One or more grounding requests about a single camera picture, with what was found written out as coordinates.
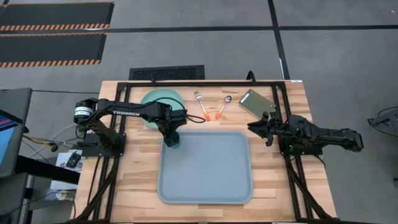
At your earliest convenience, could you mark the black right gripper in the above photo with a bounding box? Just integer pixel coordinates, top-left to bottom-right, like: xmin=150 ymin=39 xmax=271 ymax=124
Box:
xmin=248 ymin=111 xmax=289 ymax=147

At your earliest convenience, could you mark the teal green cup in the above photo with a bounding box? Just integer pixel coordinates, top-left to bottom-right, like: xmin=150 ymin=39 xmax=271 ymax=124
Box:
xmin=169 ymin=130 xmax=182 ymax=149

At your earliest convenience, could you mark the light green plate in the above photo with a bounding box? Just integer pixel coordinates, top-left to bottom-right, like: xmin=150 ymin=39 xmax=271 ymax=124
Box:
xmin=140 ymin=88 xmax=185 ymax=130

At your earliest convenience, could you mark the fork with orange handle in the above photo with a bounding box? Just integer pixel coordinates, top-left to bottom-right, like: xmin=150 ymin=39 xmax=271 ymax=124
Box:
xmin=193 ymin=90 xmax=211 ymax=122

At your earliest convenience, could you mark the spoon with orange handle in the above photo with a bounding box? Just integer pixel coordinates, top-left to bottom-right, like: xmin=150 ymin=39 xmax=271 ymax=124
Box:
xmin=215 ymin=95 xmax=233 ymax=121

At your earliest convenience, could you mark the grey plastic tray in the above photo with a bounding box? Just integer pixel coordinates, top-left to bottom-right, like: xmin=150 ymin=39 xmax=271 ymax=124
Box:
xmin=157 ymin=130 xmax=254 ymax=205

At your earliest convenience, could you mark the olive green spiral notebook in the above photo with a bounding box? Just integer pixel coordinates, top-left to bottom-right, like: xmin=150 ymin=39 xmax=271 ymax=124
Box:
xmin=238 ymin=88 xmax=277 ymax=119

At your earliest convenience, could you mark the black floor vent grate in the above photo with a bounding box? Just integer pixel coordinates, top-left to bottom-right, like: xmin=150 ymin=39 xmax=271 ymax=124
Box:
xmin=129 ymin=64 xmax=206 ymax=81

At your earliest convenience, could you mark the black handheld controller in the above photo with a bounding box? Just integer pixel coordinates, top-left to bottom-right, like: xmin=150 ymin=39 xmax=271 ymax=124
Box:
xmin=65 ymin=151 xmax=82 ymax=169

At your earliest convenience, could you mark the white paper sheet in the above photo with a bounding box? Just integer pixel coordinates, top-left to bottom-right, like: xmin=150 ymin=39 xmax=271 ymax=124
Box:
xmin=49 ymin=149 xmax=84 ymax=191

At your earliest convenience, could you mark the black hazard-striped floor mat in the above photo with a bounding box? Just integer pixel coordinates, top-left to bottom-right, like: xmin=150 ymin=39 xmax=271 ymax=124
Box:
xmin=0 ymin=1 xmax=115 ymax=32
xmin=0 ymin=32 xmax=108 ymax=68

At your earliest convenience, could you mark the monitor with blue screen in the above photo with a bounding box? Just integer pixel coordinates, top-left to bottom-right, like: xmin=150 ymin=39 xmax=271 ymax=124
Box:
xmin=0 ymin=108 xmax=24 ymax=179

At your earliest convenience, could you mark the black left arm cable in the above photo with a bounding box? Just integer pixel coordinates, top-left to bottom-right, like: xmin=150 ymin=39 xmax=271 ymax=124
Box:
xmin=155 ymin=97 xmax=206 ymax=124

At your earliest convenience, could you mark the black aluminium table frame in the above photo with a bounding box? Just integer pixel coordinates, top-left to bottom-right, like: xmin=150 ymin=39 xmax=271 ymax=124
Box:
xmin=74 ymin=80 xmax=335 ymax=223

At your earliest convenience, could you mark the white cable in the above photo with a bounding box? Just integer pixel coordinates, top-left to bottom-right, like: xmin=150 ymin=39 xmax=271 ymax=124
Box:
xmin=29 ymin=123 xmax=78 ymax=156

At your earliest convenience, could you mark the yellow cable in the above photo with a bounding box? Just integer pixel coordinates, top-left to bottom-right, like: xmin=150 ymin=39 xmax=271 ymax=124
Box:
xmin=22 ymin=134 xmax=52 ymax=147

